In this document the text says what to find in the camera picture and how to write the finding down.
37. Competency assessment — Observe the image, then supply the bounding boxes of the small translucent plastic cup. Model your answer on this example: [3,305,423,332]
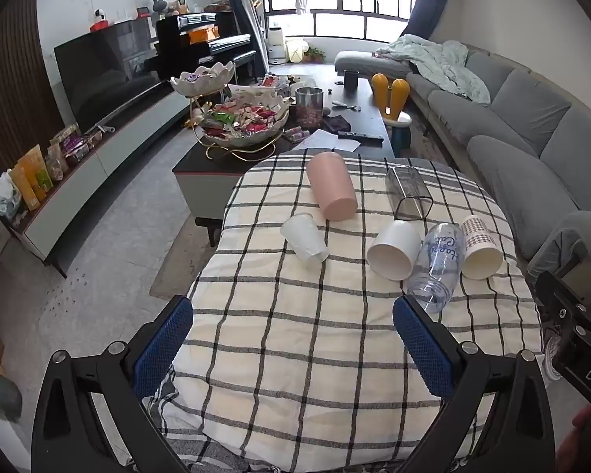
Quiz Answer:
[280,213,329,263]

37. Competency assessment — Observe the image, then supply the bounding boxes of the white crumpled cloth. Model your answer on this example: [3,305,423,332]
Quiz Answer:
[0,172,24,218]

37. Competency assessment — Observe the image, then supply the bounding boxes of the white paper sheet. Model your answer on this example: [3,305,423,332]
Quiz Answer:
[300,129,360,153]

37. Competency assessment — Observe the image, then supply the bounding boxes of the purple snack packets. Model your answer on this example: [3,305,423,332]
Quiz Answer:
[46,123,104,181]

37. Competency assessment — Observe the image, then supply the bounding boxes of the orange snack packet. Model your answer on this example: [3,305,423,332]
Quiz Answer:
[10,145,47,210]

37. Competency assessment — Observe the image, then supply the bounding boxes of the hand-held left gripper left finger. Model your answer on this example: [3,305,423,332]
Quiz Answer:
[30,294,195,473]

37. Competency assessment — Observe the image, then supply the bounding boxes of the glass snack jar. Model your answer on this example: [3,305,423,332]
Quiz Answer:
[295,87,324,129]

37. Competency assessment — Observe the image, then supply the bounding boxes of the orange box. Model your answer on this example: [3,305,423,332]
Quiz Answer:
[187,27,221,45]

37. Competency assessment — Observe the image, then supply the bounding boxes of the clear square glass cup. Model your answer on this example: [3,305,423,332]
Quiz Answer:
[385,166,434,221]

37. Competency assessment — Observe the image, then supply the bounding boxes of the grey sofa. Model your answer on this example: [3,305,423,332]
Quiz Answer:
[335,44,591,277]

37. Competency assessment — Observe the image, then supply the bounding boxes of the black framed window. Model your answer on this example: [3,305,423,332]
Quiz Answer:
[261,0,417,43]

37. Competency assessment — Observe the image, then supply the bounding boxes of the teal container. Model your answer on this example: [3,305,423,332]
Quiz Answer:
[0,362,23,422]

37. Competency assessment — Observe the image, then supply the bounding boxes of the black piano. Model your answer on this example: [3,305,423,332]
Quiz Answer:
[155,11,258,84]

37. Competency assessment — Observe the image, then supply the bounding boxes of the black remote control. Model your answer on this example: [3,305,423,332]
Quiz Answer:
[337,130,384,143]

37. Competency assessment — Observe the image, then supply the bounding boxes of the person's right hand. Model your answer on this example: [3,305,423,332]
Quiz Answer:
[556,404,591,473]

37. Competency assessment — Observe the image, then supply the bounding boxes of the patterned paper cup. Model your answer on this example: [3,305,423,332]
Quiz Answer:
[459,215,504,280]

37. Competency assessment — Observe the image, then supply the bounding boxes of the light green blanket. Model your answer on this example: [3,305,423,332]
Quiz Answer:
[373,34,492,106]

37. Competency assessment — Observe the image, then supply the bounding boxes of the dark coffee table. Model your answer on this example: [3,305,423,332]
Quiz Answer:
[172,74,397,247]

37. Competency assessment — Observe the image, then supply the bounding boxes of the white cup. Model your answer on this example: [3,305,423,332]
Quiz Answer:
[367,220,422,281]

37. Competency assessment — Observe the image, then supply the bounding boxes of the white air purifier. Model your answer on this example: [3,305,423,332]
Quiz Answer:
[268,27,286,63]

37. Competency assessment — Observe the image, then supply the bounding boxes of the pink plastic cup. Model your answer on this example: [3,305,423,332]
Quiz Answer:
[305,152,358,221]

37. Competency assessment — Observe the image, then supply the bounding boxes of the white scalloped bowl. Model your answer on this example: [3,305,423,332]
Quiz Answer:
[227,84,296,112]

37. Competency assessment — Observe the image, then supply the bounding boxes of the tiered white candy bowl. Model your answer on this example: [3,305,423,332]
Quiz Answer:
[170,61,291,158]

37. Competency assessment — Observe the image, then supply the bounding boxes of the white television cabinet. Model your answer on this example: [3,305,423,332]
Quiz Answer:
[10,91,198,277]

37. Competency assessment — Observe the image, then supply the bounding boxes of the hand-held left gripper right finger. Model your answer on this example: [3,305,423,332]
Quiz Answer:
[392,294,557,473]

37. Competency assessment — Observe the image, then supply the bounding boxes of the yellow rabbit ear stool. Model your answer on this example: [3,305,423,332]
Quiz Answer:
[372,73,414,158]

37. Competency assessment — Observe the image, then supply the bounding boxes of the black white checked tablecloth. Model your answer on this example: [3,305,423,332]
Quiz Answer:
[150,150,547,473]

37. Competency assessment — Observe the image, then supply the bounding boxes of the black television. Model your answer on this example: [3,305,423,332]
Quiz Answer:
[54,20,171,134]

